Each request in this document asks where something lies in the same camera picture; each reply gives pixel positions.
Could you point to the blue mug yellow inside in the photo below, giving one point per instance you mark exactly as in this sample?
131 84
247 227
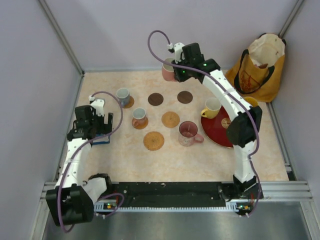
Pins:
252 101

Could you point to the dark walnut coaster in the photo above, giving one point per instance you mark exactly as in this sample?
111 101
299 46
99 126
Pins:
185 97
155 99

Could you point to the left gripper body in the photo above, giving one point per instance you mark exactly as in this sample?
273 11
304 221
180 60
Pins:
97 122

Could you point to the left aluminium frame post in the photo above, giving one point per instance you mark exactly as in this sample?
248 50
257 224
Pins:
60 35

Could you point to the tall pink ghost mug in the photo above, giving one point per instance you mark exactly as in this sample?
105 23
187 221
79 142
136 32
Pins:
188 134

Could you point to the blue white razor box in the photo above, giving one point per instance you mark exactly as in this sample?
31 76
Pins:
101 141

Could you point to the light wood coaster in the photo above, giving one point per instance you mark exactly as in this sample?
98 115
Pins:
130 103
142 125

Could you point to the pink mug white inside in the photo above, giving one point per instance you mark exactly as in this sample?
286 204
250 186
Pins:
168 73

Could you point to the red round tray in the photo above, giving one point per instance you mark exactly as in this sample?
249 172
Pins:
216 128

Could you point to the aluminium frame post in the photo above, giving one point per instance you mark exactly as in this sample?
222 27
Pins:
60 35
291 17

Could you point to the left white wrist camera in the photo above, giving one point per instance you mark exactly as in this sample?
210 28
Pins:
98 104

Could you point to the small pink mug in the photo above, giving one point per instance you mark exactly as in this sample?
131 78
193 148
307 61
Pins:
139 116

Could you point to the right aluminium frame post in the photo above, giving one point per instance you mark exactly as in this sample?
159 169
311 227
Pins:
291 17

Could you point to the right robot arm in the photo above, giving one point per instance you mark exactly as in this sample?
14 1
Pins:
243 131

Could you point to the yellow tote bag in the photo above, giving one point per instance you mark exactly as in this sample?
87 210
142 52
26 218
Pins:
258 71

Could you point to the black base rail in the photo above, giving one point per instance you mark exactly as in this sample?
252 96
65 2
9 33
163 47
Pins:
180 194

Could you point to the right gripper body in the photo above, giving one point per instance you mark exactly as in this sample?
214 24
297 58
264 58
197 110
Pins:
182 73

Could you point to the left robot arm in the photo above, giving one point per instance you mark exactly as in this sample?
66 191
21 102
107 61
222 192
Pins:
72 200

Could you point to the grey blue mug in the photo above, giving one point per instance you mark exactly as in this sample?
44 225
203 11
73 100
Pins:
123 96

